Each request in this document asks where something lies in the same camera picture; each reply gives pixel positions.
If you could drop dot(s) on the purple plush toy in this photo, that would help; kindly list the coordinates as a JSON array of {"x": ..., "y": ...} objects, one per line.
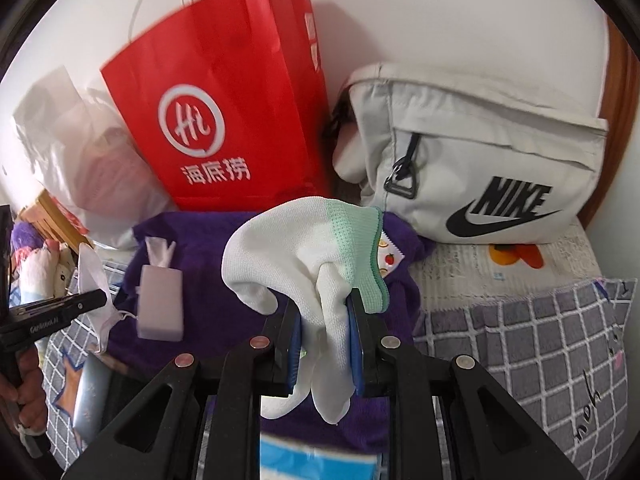
[{"x": 25, "y": 237}]

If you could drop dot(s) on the small white tissue pack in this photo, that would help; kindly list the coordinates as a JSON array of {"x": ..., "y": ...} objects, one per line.
[{"x": 160, "y": 305}]

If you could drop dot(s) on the strawberry print pouch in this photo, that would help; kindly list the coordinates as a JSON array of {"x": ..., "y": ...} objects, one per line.
[{"x": 391, "y": 257}]

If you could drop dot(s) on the grey checked blanket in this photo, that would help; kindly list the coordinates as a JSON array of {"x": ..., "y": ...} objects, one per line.
[{"x": 525, "y": 360}]

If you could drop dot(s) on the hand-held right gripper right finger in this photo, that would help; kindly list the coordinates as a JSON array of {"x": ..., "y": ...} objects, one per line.
[{"x": 356, "y": 360}]

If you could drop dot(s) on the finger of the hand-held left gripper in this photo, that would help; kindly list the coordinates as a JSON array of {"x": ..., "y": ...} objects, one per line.
[{"x": 75, "y": 302}]

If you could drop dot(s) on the person's left hand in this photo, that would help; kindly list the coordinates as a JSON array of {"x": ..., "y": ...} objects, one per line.
[{"x": 32, "y": 395}]

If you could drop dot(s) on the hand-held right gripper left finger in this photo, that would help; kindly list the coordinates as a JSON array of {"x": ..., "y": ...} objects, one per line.
[{"x": 296, "y": 360}]

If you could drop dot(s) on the white knit glove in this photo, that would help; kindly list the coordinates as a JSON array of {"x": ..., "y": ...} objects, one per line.
[{"x": 280, "y": 245}]

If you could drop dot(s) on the white plastic shopping bag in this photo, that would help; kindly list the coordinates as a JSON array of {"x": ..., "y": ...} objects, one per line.
[{"x": 75, "y": 150}]

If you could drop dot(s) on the dark green tea tin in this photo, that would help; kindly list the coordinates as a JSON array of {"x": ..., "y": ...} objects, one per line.
[{"x": 92, "y": 400}]

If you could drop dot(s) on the red paper bag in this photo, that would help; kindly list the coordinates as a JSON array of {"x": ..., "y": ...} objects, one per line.
[{"x": 225, "y": 60}]

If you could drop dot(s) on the purple fabric storage bin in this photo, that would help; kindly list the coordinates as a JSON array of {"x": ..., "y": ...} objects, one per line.
[{"x": 210, "y": 280}]

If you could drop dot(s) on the blue tissue pack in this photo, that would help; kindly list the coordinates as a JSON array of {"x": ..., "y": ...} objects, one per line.
[{"x": 320, "y": 465}]

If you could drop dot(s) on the wooden headboard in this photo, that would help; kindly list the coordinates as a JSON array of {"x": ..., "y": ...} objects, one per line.
[{"x": 42, "y": 208}]

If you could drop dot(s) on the grey waist bag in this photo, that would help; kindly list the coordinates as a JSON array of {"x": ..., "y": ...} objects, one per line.
[{"x": 475, "y": 150}]

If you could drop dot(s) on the brown wooden door frame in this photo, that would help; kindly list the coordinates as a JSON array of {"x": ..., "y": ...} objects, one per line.
[{"x": 622, "y": 110}]

